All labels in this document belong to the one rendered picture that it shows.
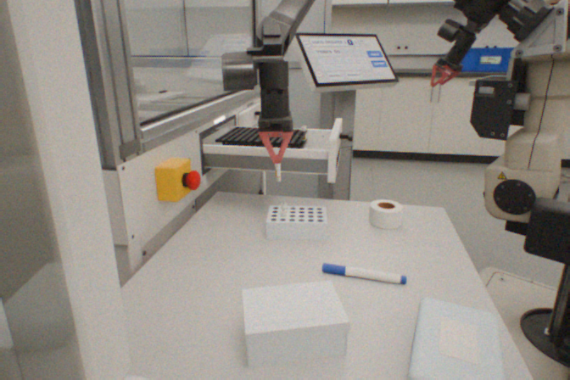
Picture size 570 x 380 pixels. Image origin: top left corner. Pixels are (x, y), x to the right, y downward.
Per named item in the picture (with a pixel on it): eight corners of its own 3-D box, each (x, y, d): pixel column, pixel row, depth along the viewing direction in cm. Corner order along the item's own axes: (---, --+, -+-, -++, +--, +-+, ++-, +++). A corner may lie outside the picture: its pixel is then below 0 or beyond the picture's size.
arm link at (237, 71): (278, 19, 72) (276, 52, 80) (218, 20, 71) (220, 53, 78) (287, 68, 67) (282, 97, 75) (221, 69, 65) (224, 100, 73)
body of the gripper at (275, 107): (258, 131, 71) (256, 91, 68) (260, 120, 80) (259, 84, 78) (293, 130, 71) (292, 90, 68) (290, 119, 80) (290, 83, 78)
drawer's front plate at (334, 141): (340, 152, 117) (342, 117, 114) (334, 184, 90) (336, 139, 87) (335, 152, 118) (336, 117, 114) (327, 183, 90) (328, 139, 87)
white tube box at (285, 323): (329, 310, 56) (330, 279, 54) (348, 355, 47) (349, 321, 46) (243, 320, 54) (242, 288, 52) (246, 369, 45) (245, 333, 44)
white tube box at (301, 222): (325, 221, 83) (325, 206, 82) (326, 240, 75) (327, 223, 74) (270, 220, 84) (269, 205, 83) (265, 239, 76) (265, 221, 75)
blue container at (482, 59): (508, 69, 396) (511, 47, 389) (523, 72, 357) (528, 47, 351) (446, 69, 406) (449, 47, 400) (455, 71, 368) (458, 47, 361)
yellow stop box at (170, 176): (196, 190, 80) (193, 158, 78) (181, 203, 74) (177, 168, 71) (174, 188, 81) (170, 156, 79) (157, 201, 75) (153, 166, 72)
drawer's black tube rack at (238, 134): (307, 150, 113) (307, 129, 111) (298, 167, 97) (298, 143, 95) (237, 147, 117) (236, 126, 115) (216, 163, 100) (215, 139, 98)
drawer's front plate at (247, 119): (265, 128, 152) (265, 101, 149) (244, 146, 125) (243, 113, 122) (260, 128, 153) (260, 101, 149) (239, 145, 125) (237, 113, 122)
